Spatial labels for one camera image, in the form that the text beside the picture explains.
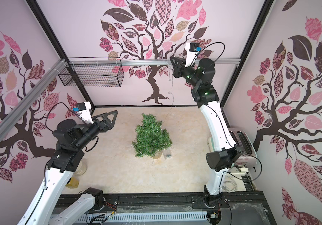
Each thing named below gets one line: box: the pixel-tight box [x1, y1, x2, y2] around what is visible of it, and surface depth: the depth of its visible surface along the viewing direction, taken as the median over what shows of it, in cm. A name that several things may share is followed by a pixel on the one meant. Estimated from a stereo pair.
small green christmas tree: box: [131, 112, 173, 159], surface depth 72 cm
